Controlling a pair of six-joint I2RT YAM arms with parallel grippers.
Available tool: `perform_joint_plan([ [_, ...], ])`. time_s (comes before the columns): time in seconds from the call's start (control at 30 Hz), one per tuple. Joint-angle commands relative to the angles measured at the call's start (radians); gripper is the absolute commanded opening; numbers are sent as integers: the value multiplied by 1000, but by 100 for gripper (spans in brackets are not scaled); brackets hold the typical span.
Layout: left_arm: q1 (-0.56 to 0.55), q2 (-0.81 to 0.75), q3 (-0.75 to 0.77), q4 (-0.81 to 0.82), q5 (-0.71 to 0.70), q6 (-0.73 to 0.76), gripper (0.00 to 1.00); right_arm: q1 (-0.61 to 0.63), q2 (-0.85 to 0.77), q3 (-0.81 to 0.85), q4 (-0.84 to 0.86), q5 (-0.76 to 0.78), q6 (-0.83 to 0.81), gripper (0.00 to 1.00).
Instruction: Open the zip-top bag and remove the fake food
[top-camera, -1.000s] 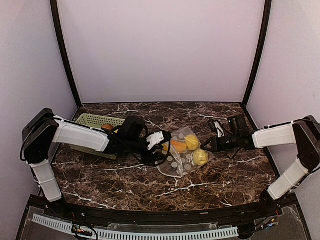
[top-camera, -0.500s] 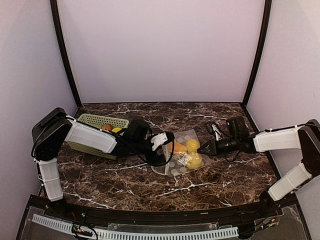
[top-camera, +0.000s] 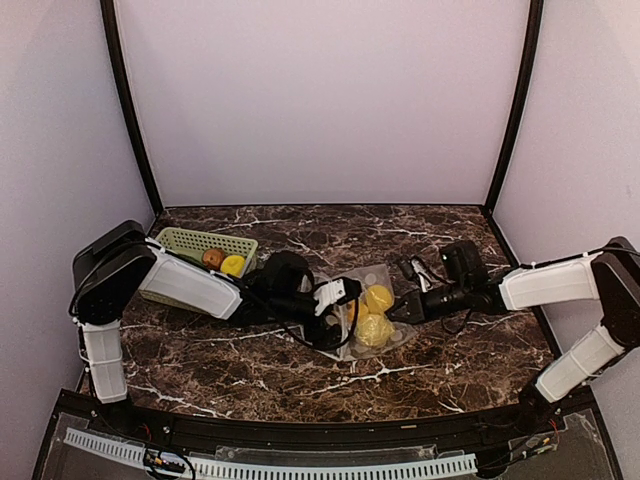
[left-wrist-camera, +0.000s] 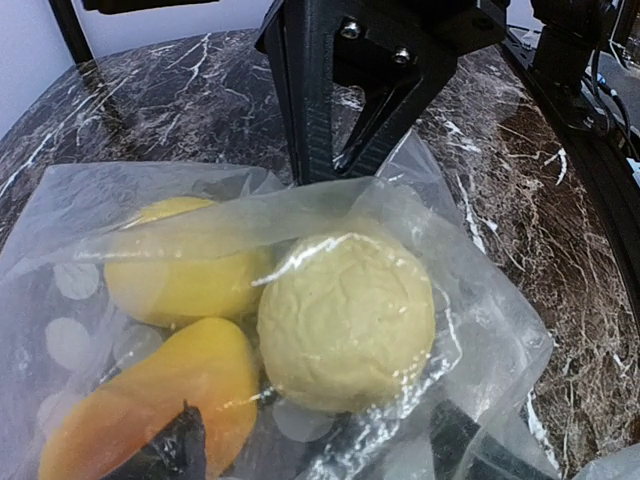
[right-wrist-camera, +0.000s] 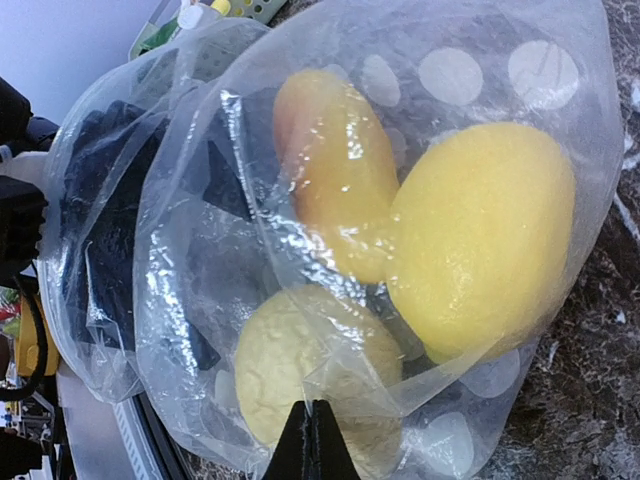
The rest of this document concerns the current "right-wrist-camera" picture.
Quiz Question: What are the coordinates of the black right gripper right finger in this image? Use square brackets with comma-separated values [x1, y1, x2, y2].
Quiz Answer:
[312, 400, 358, 480]

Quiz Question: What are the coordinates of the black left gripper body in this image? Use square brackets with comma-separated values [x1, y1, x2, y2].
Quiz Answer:
[64, 99, 260, 370]

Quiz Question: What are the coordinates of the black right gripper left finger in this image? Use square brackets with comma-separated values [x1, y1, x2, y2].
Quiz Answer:
[264, 401, 311, 480]

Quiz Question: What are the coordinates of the pale yellow fake food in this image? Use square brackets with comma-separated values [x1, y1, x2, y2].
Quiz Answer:
[234, 285, 402, 479]

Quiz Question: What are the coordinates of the clear zip top bag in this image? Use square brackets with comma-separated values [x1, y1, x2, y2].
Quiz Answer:
[37, 1, 623, 479]

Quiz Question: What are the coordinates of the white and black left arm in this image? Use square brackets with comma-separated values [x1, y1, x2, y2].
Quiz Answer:
[1, 100, 251, 401]

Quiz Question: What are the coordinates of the orange yellow fake mango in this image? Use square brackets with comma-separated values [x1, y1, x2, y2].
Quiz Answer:
[273, 69, 399, 283]

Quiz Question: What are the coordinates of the light green perforated basket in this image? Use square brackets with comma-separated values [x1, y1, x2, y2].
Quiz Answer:
[128, 0, 286, 60]

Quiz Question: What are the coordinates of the grey slotted cable duct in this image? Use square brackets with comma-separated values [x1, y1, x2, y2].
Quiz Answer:
[113, 398, 158, 480]

